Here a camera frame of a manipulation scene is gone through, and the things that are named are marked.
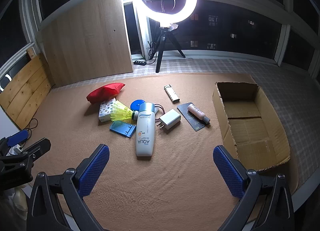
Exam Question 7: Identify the pine plank panel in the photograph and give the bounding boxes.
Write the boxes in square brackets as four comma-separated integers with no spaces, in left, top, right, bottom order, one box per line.
[0,48,53,130]

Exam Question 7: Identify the yellow shuttlecock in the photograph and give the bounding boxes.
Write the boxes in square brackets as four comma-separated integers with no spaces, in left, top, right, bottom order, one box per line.
[110,100,139,122]

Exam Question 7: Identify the large light wooden board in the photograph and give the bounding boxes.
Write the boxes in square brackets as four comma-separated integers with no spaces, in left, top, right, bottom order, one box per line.
[37,0,134,88]

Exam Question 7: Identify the pink bottle with grey cap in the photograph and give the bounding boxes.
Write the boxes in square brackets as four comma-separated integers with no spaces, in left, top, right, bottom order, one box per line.
[187,104,211,125]

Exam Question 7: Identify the thin black cable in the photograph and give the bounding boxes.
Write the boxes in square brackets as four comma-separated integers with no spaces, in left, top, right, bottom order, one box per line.
[23,118,39,132]

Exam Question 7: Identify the blue round case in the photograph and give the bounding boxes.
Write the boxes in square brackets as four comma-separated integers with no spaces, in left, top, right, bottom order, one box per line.
[130,99,146,111]

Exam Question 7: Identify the black card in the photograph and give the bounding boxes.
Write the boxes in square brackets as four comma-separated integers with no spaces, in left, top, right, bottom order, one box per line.
[177,102,209,132]

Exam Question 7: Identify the cardboard box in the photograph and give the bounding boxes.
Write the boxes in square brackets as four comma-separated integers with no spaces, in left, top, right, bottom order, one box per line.
[212,81,291,171]

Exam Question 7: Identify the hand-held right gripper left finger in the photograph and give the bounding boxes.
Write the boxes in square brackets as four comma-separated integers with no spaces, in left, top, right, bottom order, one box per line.
[26,143,110,231]

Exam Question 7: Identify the blue phone stand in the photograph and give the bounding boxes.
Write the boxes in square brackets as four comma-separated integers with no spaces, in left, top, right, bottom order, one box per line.
[109,120,137,139]

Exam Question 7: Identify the white charger plug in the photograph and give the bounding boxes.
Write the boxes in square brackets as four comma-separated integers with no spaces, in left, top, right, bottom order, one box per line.
[156,109,182,133]

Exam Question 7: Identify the white sunscreen bottle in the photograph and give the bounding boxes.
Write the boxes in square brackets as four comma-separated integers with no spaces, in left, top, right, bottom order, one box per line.
[135,102,156,157]

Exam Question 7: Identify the white dotted tissue pack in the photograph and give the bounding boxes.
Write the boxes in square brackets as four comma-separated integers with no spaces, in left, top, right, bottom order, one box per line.
[98,97,118,122]

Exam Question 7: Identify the red pouch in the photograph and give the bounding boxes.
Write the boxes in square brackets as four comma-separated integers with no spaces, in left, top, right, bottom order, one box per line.
[86,83,126,103]

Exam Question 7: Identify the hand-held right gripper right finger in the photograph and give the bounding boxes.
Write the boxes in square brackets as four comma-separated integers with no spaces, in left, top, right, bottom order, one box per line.
[212,145,295,231]

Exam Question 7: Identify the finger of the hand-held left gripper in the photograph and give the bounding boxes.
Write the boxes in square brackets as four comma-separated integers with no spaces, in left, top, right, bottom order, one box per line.
[0,130,28,156]
[0,138,52,166]

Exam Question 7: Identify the silver lighter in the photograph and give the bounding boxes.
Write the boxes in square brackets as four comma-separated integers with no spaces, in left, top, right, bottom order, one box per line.
[164,85,180,104]

